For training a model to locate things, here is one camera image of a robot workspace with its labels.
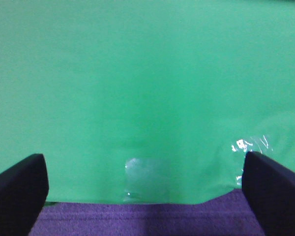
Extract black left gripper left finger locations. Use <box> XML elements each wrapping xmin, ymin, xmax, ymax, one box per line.
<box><xmin>0</xmin><ymin>154</ymin><xmax>49</xmax><ymax>236</ymax></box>

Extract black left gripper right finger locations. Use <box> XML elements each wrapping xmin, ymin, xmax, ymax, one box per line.
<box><xmin>242</xmin><ymin>151</ymin><xmax>295</xmax><ymax>236</ymax></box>

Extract clear tape strip front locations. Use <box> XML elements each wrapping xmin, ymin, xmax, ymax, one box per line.
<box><xmin>230</xmin><ymin>134</ymin><xmax>273</xmax><ymax>189</ymax></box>

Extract clear tape patch left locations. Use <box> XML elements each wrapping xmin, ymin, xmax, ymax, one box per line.
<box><xmin>123</xmin><ymin>158</ymin><xmax>170</xmax><ymax>204</ymax></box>

